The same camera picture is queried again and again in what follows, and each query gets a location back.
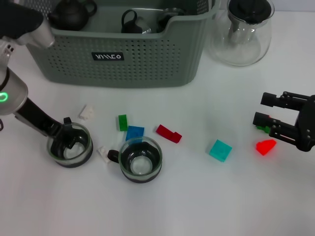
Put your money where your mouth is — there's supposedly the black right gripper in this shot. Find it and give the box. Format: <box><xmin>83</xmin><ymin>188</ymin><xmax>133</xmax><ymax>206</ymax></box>
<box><xmin>252</xmin><ymin>91</ymin><xmax>315</xmax><ymax>152</ymax></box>

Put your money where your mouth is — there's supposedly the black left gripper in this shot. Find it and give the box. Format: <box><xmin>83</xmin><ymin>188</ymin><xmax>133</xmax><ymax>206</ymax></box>
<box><xmin>14</xmin><ymin>97</ymin><xmax>84</xmax><ymax>156</ymax></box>

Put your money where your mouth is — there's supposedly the white toy brick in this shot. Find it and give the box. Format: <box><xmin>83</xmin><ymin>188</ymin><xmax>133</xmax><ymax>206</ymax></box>
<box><xmin>78</xmin><ymin>104</ymin><xmax>95</xmax><ymax>120</ymax></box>
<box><xmin>97</xmin><ymin>146</ymin><xmax>110</xmax><ymax>163</ymax></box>

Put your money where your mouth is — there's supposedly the green translucent toy brick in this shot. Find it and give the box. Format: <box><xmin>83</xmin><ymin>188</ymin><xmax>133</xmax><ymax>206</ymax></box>
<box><xmin>118</xmin><ymin>114</ymin><xmax>129</xmax><ymax>132</ymax></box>

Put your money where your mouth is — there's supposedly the grey-green perforated storage bin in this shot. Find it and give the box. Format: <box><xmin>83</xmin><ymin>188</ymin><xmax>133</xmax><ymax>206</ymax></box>
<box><xmin>21</xmin><ymin>0</ymin><xmax>222</xmax><ymax>89</ymax></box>

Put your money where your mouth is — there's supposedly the red sloped toy brick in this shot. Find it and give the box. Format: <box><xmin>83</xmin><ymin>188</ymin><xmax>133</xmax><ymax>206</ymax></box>
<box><xmin>255</xmin><ymin>139</ymin><xmax>278</xmax><ymax>156</ymax></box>

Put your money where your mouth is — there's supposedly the blue square toy plate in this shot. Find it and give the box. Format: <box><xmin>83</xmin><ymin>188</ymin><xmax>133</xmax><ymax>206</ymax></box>
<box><xmin>126</xmin><ymin>125</ymin><xmax>145</xmax><ymax>142</ymax></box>

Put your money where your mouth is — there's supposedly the teal square toy plate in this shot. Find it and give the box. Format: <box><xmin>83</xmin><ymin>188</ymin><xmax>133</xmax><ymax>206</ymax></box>
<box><xmin>208</xmin><ymin>139</ymin><xmax>233</xmax><ymax>163</ymax></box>

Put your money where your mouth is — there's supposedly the clear glass carafe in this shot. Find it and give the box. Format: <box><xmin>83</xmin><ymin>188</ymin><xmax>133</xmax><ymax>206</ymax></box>
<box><xmin>208</xmin><ymin>0</ymin><xmax>275</xmax><ymax>67</ymax></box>

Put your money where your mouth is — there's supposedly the dark red toy brick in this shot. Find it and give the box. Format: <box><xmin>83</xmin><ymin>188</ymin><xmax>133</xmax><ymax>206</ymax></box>
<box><xmin>156</xmin><ymin>124</ymin><xmax>183</xmax><ymax>143</ymax></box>

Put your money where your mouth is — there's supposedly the black carafe lid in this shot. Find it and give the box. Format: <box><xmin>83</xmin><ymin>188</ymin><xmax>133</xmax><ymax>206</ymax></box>
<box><xmin>227</xmin><ymin>0</ymin><xmax>275</xmax><ymax>25</ymax></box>

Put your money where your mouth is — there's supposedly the dark clay teapot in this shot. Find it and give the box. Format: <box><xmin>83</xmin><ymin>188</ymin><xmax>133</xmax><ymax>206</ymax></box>
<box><xmin>47</xmin><ymin>0</ymin><xmax>97</xmax><ymax>31</ymax></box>

